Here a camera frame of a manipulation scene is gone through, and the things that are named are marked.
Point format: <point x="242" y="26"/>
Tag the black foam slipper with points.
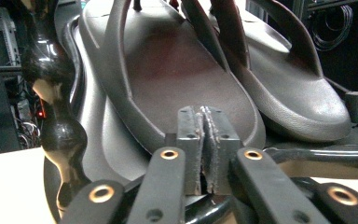
<point x="295" y="102"/>
<point x="174" y="81"/>

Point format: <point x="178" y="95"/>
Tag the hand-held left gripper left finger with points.
<point x="190" y="149"/>

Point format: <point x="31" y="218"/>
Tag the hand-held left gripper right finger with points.
<point x="222" y="155"/>

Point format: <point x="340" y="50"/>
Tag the two-tier red and black rack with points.
<point x="62" y="137"/>

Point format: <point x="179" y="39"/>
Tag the grey metal equipment frame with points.
<point x="3" y="40"/>

